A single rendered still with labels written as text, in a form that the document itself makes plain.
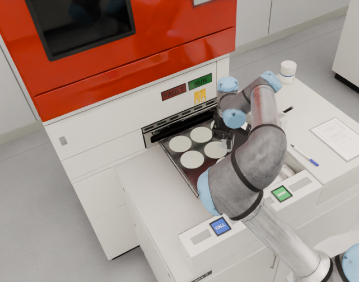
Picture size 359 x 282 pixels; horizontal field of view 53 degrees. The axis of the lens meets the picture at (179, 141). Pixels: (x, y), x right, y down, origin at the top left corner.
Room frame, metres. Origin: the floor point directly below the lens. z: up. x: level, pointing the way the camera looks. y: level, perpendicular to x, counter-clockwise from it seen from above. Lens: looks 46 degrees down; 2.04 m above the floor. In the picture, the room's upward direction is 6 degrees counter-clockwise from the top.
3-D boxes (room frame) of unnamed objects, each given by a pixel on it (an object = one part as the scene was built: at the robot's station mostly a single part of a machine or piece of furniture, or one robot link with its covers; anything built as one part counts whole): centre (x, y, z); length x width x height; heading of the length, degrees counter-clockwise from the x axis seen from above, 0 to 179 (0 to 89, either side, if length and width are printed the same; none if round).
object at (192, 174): (1.04, -0.15, 0.90); 0.34 x 0.34 x 0.01; 23
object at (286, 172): (0.87, -0.42, 0.89); 0.08 x 0.03 x 0.03; 23
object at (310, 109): (1.11, -0.54, 0.89); 0.62 x 0.35 x 0.14; 23
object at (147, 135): (1.23, -0.05, 0.89); 0.44 x 0.02 x 0.10; 113
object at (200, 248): (0.68, -0.23, 0.89); 0.55 x 0.09 x 0.14; 113
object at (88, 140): (1.17, 0.12, 1.02); 0.82 x 0.03 x 0.40; 113
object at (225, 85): (1.02, -0.19, 1.22); 0.09 x 0.08 x 0.11; 0
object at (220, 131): (1.02, -0.19, 1.06); 0.09 x 0.08 x 0.12; 65
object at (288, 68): (1.38, -0.55, 1.01); 0.07 x 0.07 x 0.10
